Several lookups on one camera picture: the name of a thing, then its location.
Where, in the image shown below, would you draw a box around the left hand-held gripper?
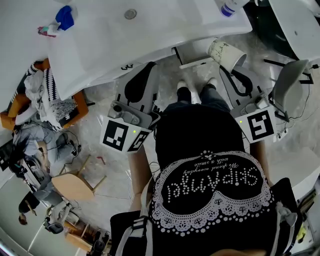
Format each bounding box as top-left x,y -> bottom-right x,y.
98,61 -> 163,154

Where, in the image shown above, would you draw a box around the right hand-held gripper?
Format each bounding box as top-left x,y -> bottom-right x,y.
218,65 -> 278,145

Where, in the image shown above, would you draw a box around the white paper cup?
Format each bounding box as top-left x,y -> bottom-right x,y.
207,38 -> 248,74

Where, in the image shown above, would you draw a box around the white drawer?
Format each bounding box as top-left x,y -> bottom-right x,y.
170,40 -> 216,70

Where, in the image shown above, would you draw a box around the person's left forearm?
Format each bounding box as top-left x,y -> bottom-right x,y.
127,148 -> 158,214

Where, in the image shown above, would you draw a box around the person's right forearm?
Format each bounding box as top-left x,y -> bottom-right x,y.
249,139 -> 275,189

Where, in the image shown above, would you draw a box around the person's grey jeans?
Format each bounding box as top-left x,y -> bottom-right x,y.
163,83 -> 231,114

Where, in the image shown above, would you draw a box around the white vanity cabinet with sink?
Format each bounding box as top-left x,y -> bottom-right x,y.
46,0 -> 253,101

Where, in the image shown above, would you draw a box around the grey chair black legs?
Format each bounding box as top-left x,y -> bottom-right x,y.
263,58 -> 315,124

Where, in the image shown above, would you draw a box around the white power strip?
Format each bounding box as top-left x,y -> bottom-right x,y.
273,126 -> 290,144

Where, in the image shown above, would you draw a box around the black white striped blanket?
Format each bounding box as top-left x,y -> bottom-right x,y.
10,59 -> 79,129

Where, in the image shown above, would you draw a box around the metal sink drain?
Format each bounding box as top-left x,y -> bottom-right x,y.
123,8 -> 138,21

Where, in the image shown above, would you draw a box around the white spray bottle blue label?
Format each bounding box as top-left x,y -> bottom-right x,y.
219,0 -> 251,18

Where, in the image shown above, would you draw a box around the white round table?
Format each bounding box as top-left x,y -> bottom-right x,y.
251,0 -> 320,61

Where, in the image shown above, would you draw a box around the white clothes pile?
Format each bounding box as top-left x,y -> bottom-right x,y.
23,69 -> 49,119

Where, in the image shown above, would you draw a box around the blue cloth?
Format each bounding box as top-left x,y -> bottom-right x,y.
54,4 -> 76,32

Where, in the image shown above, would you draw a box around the small pink green bottle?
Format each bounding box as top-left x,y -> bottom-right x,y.
36,23 -> 63,39

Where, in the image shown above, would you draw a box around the wooden side table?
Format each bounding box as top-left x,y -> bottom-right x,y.
50,153 -> 108,203

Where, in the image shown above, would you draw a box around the person's black printed shirt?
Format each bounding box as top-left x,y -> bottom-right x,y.
109,101 -> 305,256

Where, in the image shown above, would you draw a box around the grey white bag strap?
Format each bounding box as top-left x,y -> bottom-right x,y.
274,201 -> 299,256

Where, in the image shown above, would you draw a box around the white striped shoulder strap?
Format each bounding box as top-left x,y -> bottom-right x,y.
114,215 -> 154,256

